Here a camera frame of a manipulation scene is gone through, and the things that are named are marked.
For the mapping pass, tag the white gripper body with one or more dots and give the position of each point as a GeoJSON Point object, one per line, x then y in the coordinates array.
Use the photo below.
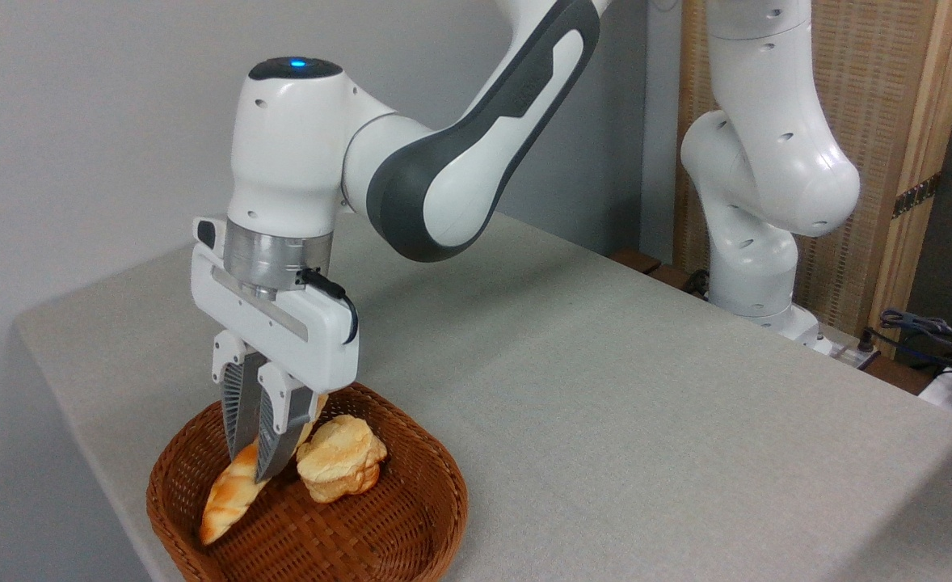
{"type": "Point", "coordinates": [298, 339]}

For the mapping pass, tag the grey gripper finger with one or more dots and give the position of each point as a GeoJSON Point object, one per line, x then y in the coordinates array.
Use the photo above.
{"type": "Point", "coordinates": [238, 404]}
{"type": "Point", "coordinates": [278, 432]}

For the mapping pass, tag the long twisted bread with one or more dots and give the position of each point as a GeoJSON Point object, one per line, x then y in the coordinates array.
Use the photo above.
{"type": "Point", "coordinates": [229, 501]}

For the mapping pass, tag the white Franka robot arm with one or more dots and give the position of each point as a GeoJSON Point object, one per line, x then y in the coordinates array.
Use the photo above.
{"type": "Point", "coordinates": [298, 145]}

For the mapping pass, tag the round bread bun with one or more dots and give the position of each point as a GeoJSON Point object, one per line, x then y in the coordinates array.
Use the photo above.
{"type": "Point", "coordinates": [340, 457]}

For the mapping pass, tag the brown woven wicker basket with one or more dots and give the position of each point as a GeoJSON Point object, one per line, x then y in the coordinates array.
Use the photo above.
{"type": "Point", "coordinates": [395, 517]}

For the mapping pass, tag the brown wooden block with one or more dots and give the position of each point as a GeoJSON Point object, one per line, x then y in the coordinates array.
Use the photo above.
{"type": "Point", "coordinates": [671, 276]}
{"type": "Point", "coordinates": [636, 260]}

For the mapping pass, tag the wooden woven screen panel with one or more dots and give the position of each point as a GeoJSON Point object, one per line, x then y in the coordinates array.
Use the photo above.
{"type": "Point", "coordinates": [876, 81]}

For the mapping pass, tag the metal screen hinge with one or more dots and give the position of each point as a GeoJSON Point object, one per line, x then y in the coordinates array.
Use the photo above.
{"type": "Point", "coordinates": [916, 195]}

